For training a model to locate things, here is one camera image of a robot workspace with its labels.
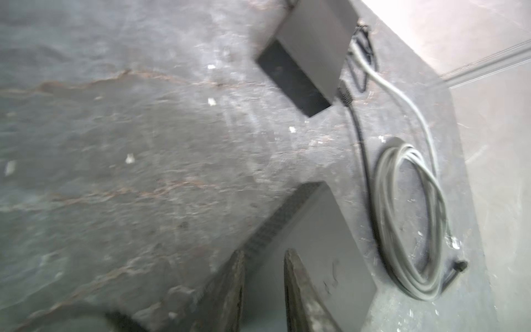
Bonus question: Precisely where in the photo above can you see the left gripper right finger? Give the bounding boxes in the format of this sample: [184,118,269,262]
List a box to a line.
[283,248,341,331]

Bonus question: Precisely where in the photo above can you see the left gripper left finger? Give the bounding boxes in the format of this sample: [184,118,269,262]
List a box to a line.
[190,250,246,331]

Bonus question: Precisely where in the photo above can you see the dark grey network switch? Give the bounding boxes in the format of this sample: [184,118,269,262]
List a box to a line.
[242,182,377,331]

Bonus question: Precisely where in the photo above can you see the long black ethernet cable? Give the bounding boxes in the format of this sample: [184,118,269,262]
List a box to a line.
[337,80,469,293]

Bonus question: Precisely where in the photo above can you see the grey ethernet cable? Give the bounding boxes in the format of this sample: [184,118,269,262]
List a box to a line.
[348,39,461,302]

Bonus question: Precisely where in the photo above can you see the ribbed black network switch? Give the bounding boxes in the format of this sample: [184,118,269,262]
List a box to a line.
[257,0,359,117]

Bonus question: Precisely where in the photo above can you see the black power adapter with cable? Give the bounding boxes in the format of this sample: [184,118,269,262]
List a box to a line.
[347,23,378,94]

